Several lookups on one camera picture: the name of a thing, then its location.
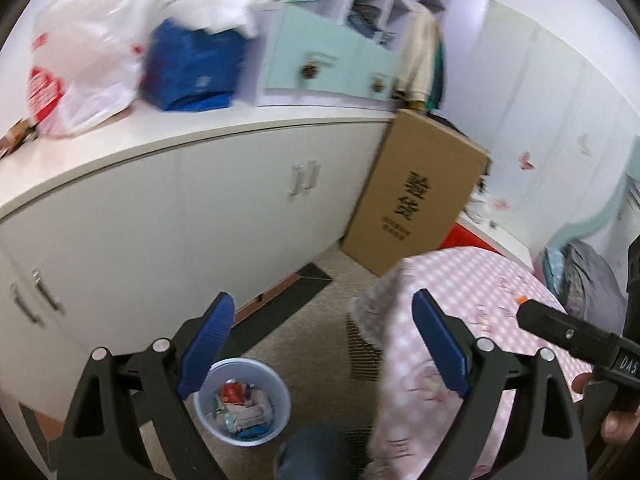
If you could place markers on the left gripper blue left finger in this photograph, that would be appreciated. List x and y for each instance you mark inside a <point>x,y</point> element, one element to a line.
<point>101,437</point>

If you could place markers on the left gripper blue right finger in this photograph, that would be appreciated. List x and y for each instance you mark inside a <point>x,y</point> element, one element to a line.
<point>543,438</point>

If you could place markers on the trash pile inside bin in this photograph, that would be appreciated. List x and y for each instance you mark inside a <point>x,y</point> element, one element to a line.
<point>243,411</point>

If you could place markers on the light blue trash bin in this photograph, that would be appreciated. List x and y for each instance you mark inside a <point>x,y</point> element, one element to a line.
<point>251,372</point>

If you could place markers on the right hand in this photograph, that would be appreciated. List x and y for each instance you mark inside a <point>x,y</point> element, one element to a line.
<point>619,425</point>

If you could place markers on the grey clothes on bed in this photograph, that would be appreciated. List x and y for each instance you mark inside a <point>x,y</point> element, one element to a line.
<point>589,290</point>

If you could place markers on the pink checkered tablecloth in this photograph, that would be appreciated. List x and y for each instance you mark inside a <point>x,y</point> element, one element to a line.
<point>415,408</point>

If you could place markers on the teal bed sheet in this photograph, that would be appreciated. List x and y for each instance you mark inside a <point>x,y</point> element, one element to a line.
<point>553,264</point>

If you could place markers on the white low cabinet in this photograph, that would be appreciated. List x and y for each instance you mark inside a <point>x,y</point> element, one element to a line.
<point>114,238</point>

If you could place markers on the striped brown table skirt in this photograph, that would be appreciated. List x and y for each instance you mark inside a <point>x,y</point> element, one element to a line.
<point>364,359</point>

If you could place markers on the blue jeans leg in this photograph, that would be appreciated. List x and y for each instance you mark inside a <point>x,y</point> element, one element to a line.
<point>315,453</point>

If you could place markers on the red storage box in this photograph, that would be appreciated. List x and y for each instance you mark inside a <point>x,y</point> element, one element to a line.
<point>467,233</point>

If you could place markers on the black floor mat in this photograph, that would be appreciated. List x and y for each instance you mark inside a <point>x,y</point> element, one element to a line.
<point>273,308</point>

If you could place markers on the white plastic bag on box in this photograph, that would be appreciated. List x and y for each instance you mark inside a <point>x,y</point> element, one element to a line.
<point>478,206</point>

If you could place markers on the small brown item on cabinet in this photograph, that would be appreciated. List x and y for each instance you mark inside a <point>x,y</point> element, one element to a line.
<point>19,134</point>

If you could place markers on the brown cardboard box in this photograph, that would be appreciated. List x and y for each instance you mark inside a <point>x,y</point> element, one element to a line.
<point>424,176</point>

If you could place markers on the blue fabric bag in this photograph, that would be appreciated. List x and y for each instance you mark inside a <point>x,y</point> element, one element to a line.
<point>192,70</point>

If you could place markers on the white red plastic bag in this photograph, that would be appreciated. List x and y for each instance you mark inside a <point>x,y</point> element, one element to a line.
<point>87,58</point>

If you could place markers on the hanging clothes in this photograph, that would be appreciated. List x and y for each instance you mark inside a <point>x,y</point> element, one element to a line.
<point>421,78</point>

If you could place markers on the teal drawer storage unit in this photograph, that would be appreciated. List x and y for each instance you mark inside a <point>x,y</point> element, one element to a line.
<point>301,59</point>

